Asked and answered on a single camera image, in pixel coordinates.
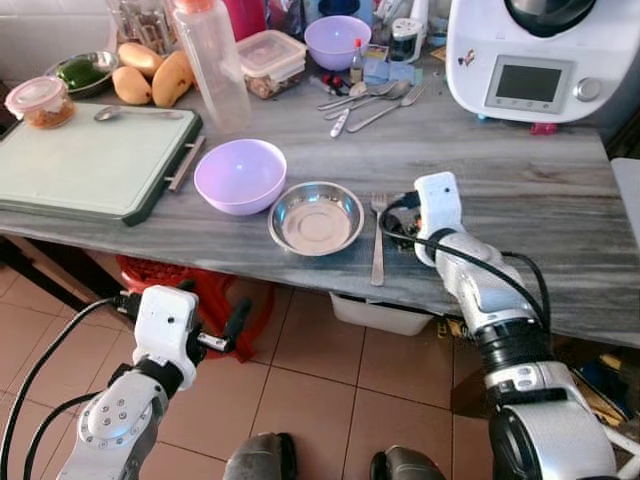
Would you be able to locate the red plastic stool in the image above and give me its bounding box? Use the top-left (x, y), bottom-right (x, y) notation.
top-left (115, 255), bottom-right (276, 336)

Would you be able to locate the white plastic storage bin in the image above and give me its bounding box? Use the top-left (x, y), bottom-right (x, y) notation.
top-left (328, 290), bottom-right (436, 337)

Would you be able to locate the shallow steel dish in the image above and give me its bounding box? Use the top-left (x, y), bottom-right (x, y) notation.
top-left (268, 180), bottom-right (366, 257)

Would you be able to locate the large lilac plastic bowl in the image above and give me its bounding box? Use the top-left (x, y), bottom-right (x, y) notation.
top-left (193, 138), bottom-right (288, 217)

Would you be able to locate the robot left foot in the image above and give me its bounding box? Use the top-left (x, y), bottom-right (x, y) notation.
top-left (222, 432), bottom-right (299, 480)

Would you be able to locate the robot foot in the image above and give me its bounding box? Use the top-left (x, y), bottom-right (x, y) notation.
top-left (370, 446), bottom-right (446, 480)
top-left (222, 432), bottom-right (299, 480)

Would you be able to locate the blue packet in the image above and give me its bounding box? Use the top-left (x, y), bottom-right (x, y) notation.
top-left (364, 58), bottom-right (422, 87)

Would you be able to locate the white green-rimmed cutting board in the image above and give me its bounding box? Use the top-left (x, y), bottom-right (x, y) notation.
top-left (0, 103), bottom-right (206, 226)

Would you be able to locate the small red-capped sauce bottle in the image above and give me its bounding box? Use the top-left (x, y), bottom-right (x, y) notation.
top-left (350, 38), bottom-right (367, 86)

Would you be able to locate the white folding table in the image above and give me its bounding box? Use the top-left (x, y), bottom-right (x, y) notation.
top-left (608, 157), bottom-right (640, 480)

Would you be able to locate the blue and yellow bag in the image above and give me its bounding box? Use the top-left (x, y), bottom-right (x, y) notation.
top-left (575, 355), bottom-right (640, 426)

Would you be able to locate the small lilac plastic bowl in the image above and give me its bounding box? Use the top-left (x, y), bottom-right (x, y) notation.
top-left (304, 15), bottom-right (373, 72)

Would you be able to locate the orange-tinged mango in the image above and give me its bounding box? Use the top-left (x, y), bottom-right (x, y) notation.
top-left (150, 50), bottom-right (196, 108)

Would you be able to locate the yellow mango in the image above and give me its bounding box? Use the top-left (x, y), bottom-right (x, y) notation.
top-left (112, 66), bottom-right (154, 105)
top-left (117, 42), bottom-right (166, 79)

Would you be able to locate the square clear food container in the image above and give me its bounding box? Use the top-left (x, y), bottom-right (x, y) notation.
top-left (238, 30), bottom-right (308, 100)

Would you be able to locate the clear bottle with orange cap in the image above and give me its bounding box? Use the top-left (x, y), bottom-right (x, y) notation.
top-left (168, 0), bottom-right (253, 136)

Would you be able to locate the white kitchen food processor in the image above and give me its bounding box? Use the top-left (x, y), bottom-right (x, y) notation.
top-left (445, 0), bottom-right (640, 126)

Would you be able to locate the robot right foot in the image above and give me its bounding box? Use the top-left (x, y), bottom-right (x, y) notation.
top-left (370, 446), bottom-right (446, 480)

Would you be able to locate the round clear food tub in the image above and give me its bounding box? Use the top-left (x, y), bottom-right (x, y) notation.
top-left (5, 76), bottom-right (76, 129)

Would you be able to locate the green fruit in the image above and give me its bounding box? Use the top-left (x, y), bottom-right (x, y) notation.
top-left (57, 58), bottom-right (106, 89)

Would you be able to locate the clear drinking glass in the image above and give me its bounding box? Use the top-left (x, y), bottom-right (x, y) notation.
top-left (112, 0), bottom-right (151, 46)
top-left (140, 0), bottom-right (181, 51)

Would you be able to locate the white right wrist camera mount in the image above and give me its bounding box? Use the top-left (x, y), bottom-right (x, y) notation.
top-left (413, 171), bottom-right (467, 267)

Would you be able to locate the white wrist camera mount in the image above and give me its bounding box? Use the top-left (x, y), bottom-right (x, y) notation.
top-left (413, 171), bottom-right (467, 267)
top-left (133, 286), bottom-right (199, 363)

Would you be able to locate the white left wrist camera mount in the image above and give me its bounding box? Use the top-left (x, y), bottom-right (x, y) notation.
top-left (133, 286), bottom-right (199, 363)

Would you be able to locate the small white-handled knife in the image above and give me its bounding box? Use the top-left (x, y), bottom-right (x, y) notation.
top-left (330, 107), bottom-right (351, 139)

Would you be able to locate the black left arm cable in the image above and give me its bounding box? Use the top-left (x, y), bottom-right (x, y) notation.
top-left (0, 296), bottom-right (136, 480)

